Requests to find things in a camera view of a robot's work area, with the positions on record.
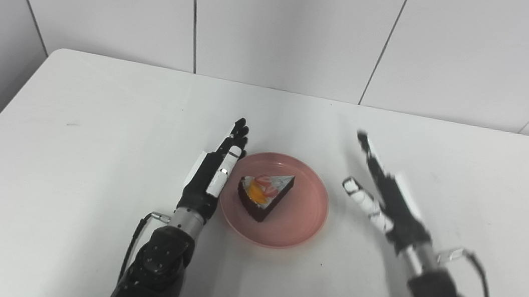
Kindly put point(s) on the pink round plate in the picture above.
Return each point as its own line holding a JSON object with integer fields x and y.
{"x": 302, "y": 213}

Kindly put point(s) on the chocolate cake slice with fruit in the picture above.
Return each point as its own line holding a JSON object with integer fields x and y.
{"x": 264, "y": 194}

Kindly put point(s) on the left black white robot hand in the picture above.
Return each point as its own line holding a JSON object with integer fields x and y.
{"x": 204, "y": 186}

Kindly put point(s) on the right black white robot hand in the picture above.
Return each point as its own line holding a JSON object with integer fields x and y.
{"x": 396, "y": 207}

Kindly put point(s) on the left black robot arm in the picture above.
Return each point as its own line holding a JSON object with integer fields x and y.
{"x": 154, "y": 266}

